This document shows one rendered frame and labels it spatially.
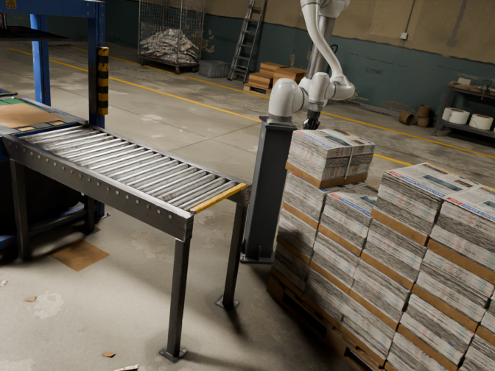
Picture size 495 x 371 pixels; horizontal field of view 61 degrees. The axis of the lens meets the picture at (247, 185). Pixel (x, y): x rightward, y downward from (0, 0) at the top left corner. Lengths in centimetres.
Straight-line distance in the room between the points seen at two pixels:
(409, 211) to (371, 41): 719
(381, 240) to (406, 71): 692
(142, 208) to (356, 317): 120
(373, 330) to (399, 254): 44
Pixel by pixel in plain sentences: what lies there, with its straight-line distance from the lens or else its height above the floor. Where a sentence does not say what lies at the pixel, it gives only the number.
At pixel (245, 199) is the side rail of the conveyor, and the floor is 72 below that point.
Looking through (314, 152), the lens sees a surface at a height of 101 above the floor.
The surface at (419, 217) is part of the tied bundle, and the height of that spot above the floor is 94.
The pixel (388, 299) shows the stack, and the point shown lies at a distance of 214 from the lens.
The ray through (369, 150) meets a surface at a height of 102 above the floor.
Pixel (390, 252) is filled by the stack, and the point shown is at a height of 72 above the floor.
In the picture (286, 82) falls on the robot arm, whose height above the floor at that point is 126.
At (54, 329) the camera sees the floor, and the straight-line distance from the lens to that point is 251.
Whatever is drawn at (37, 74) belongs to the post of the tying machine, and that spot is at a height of 97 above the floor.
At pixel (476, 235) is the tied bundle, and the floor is 98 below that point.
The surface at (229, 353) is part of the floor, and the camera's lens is 236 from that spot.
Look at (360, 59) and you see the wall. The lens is 902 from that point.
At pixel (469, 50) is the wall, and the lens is 866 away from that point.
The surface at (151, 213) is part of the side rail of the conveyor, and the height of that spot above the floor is 75.
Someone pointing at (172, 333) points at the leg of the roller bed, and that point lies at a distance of 222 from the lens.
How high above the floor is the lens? 167
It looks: 23 degrees down
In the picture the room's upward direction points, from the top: 9 degrees clockwise
